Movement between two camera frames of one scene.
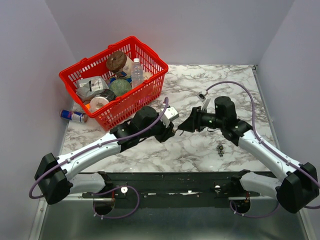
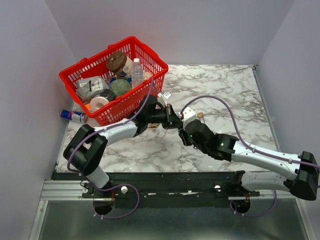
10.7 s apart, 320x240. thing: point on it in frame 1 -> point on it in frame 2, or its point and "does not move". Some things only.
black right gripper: (194, 121) -> (183, 133)
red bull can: (78, 116) does not move
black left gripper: (167, 133) -> (172, 119)
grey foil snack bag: (87, 87) does not move
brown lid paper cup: (118, 61) does not move
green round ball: (120, 86) does not move
